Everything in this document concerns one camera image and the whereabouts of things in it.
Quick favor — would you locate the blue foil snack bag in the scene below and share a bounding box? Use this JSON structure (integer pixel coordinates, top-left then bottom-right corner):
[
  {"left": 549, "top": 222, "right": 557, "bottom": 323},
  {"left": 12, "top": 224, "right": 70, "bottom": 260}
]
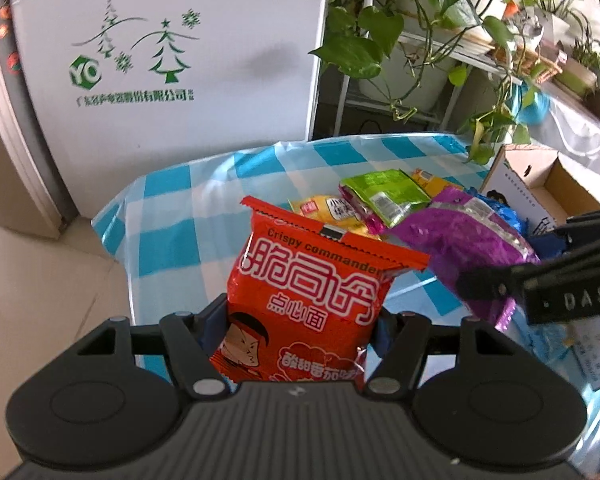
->
[{"left": 466, "top": 188, "right": 529, "bottom": 237}]

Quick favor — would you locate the red crispy noodle snack bag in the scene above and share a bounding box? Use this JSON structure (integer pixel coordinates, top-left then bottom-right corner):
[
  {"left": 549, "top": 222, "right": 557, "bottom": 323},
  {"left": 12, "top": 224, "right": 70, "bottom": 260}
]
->
[{"left": 211, "top": 196, "right": 429, "bottom": 384}]

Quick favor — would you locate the purple snack bag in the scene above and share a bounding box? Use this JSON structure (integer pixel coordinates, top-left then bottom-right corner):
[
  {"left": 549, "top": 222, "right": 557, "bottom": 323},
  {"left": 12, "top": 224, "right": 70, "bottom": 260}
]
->
[{"left": 388, "top": 186, "right": 541, "bottom": 334}]

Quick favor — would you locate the yellow barcode snack packet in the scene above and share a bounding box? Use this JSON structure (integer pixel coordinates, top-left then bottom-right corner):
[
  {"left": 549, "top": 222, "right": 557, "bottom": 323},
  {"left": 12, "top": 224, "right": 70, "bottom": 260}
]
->
[{"left": 411, "top": 168, "right": 464, "bottom": 198}]

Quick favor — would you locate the green snack packet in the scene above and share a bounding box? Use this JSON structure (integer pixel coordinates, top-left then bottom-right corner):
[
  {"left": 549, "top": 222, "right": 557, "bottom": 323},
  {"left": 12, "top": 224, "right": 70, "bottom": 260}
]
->
[{"left": 339, "top": 169, "right": 430, "bottom": 234}]

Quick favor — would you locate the cardboard milk box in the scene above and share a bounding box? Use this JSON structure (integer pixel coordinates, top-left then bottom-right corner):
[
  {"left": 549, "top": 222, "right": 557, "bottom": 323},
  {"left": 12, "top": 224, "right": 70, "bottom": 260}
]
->
[{"left": 481, "top": 144, "right": 600, "bottom": 390}]

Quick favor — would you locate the blue checked tablecloth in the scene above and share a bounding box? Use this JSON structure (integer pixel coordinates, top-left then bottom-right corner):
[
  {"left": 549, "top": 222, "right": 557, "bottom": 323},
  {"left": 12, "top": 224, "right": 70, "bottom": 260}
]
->
[{"left": 92, "top": 133, "right": 600, "bottom": 474}]

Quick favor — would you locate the yellow bread snack packet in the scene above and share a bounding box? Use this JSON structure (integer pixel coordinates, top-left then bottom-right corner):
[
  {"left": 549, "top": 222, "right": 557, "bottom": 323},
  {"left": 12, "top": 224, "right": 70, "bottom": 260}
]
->
[{"left": 289, "top": 195, "right": 379, "bottom": 240}]

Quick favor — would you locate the small green white pot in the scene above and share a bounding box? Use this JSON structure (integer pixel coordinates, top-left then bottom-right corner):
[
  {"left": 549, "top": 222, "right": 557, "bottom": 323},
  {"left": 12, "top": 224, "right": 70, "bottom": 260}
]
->
[{"left": 554, "top": 58, "right": 597, "bottom": 98}]

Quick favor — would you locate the wicker basket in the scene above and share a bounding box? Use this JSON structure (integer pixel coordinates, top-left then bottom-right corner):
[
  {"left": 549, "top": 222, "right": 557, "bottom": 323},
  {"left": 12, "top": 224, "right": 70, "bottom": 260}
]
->
[{"left": 492, "top": 47, "right": 562, "bottom": 84}]

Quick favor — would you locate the green pothos plant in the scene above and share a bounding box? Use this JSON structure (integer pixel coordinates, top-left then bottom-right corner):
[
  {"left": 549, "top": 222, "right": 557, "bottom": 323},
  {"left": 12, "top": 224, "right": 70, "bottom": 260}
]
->
[{"left": 311, "top": 0, "right": 588, "bottom": 165}]

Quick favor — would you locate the white metal plant stand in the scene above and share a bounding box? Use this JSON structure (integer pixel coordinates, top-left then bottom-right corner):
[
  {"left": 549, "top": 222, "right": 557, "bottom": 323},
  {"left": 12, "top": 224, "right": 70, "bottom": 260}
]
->
[{"left": 332, "top": 30, "right": 505, "bottom": 136}]

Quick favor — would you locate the white refrigerator with tree print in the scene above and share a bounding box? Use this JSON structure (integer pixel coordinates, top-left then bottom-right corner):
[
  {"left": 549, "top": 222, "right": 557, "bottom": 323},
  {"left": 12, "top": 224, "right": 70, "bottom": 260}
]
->
[{"left": 0, "top": 0, "right": 327, "bottom": 238}]

